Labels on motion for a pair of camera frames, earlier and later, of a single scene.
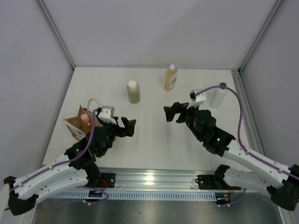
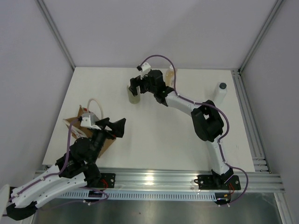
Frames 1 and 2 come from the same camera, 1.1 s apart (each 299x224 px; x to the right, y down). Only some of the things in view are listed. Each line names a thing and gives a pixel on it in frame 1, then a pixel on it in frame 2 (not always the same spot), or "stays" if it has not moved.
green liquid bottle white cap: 133,91 stays
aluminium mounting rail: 160,178 stays
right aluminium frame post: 268,23 stays
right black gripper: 177,108 → 134,83
